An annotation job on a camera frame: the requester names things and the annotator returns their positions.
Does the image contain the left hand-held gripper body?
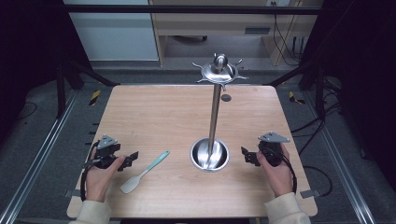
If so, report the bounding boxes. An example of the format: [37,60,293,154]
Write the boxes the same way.
[92,134,123,171]

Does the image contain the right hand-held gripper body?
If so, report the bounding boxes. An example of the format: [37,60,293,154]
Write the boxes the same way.
[257,131,291,168]

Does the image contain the person's left hand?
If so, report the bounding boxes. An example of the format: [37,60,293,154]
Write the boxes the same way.
[85,155,126,203]

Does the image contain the person's right hand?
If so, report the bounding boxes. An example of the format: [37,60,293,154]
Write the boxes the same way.
[255,143,295,198]

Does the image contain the steel utensil stand with hooks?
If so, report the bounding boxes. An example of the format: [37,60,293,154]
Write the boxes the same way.
[190,52,250,174]

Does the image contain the yellow black hazard tape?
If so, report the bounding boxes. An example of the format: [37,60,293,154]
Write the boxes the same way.
[88,89,103,106]
[288,91,306,105]

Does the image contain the black curtain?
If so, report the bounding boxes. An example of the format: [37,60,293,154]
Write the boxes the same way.
[0,0,92,147]
[300,0,396,188]

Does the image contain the white cabinet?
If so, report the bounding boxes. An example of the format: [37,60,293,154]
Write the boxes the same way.
[63,0,160,62]

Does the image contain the light wooden desk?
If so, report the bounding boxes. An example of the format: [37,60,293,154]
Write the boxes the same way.
[148,0,324,67]

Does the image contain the teal handled silicone spatula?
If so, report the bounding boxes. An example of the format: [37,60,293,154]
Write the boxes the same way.
[120,150,171,195]

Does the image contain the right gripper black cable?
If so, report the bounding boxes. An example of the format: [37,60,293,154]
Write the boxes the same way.
[264,146,299,194]

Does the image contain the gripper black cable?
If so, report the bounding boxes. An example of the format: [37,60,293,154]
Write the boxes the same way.
[264,146,299,194]
[79,140,102,203]

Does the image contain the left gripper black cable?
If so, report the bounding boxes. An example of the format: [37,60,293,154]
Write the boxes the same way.
[79,140,102,203]

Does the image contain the black floor cables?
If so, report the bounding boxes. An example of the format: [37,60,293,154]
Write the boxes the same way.
[290,76,344,157]

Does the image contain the black looped floor cable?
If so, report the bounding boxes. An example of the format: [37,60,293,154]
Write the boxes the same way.
[302,165,334,198]

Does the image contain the aluminium floor rail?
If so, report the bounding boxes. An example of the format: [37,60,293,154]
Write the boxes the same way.
[0,89,79,224]
[302,90,377,224]

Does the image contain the black frame strut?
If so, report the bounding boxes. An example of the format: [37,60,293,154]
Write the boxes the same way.
[55,59,121,119]
[266,59,327,121]

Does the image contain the thin black floor cable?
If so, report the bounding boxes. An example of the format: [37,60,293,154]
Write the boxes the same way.
[16,101,38,121]

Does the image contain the black hanging cables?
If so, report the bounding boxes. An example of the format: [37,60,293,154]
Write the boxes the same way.
[272,1,304,66]

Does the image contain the black horizontal frame bar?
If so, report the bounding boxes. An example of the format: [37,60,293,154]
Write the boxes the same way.
[61,4,323,16]

